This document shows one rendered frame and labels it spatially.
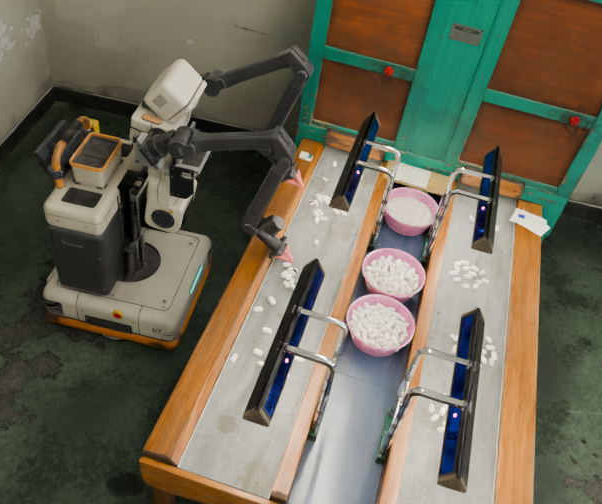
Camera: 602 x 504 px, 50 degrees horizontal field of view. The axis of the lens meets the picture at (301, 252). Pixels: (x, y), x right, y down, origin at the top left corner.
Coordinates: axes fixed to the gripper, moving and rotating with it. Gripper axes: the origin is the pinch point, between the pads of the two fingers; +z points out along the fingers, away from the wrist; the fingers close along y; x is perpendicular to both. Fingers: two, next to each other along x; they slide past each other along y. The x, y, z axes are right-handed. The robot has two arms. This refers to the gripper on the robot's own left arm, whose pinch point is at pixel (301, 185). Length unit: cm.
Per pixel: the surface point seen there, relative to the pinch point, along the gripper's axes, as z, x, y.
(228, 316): 2, 11, -73
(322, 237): 19.7, -1.1, -15.1
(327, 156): 10.0, 7.0, 41.6
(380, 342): 47, -24, -61
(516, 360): 84, -59, -51
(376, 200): 31.3, -14.2, 16.3
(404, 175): 37, -21, 39
